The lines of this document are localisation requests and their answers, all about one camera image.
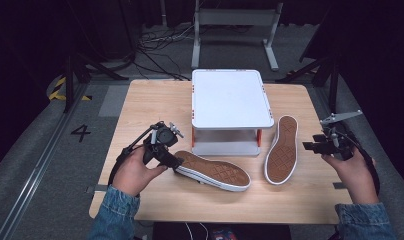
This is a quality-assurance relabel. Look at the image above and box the yellow and black striped tape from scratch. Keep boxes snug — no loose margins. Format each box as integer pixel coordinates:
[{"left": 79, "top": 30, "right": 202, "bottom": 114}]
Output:
[{"left": 48, "top": 76, "right": 93, "bottom": 102}]

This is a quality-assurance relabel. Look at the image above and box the person's right hand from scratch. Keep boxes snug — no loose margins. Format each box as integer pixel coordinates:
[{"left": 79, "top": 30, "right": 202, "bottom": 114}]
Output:
[{"left": 321, "top": 148, "right": 380, "bottom": 205}]

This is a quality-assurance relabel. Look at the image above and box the person's left hand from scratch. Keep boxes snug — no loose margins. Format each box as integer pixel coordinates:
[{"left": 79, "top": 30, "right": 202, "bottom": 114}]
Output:
[{"left": 112, "top": 144, "right": 168, "bottom": 198}]

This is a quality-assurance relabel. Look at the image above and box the black metal stand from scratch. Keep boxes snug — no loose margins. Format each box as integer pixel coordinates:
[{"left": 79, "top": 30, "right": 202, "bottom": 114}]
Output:
[
  {"left": 62, "top": 51, "right": 130, "bottom": 114},
  {"left": 275, "top": 49, "right": 342, "bottom": 114}
]

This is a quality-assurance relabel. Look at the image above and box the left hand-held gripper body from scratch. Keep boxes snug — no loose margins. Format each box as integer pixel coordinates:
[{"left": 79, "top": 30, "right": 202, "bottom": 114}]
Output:
[{"left": 142, "top": 120, "right": 185, "bottom": 165}]

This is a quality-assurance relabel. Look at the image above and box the white cable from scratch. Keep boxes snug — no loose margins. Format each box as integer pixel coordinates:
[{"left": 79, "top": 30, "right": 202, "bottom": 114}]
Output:
[{"left": 184, "top": 222, "right": 210, "bottom": 240}]

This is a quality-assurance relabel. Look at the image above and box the white shoe rack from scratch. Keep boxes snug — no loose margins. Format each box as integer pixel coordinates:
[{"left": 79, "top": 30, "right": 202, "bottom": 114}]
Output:
[{"left": 190, "top": 68, "right": 276, "bottom": 157}]

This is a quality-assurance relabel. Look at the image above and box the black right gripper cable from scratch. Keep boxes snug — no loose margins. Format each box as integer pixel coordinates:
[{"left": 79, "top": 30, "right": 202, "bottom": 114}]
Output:
[{"left": 342, "top": 131, "right": 382, "bottom": 197}]

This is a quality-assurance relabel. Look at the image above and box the canvas shoe with brown sole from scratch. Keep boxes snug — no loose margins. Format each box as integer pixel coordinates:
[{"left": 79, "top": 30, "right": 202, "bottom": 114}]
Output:
[
  {"left": 173, "top": 150, "right": 252, "bottom": 193},
  {"left": 263, "top": 114, "right": 300, "bottom": 186}
]

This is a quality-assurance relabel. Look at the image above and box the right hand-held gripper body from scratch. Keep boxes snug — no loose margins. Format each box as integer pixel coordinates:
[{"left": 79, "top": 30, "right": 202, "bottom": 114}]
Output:
[{"left": 311, "top": 109, "right": 364, "bottom": 162}]

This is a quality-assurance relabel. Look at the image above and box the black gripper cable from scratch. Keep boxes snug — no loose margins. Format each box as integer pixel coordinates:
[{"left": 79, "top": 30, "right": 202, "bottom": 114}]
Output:
[
  {"left": 342, "top": 131, "right": 382, "bottom": 197},
  {"left": 107, "top": 124, "right": 158, "bottom": 186}
]

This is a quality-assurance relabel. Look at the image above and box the grey metal stand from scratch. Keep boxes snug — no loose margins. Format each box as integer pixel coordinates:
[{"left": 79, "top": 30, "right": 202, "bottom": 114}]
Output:
[{"left": 190, "top": 0, "right": 285, "bottom": 72}]

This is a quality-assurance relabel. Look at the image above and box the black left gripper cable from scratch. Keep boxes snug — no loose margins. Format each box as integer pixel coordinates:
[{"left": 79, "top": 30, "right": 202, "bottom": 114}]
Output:
[{"left": 107, "top": 124, "right": 158, "bottom": 186}]

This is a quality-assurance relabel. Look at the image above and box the bundle of black floor cables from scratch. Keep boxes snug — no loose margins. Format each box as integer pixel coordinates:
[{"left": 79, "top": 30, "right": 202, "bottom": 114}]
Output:
[{"left": 135, "top": 23, "right": 195, "bottom": 82}]

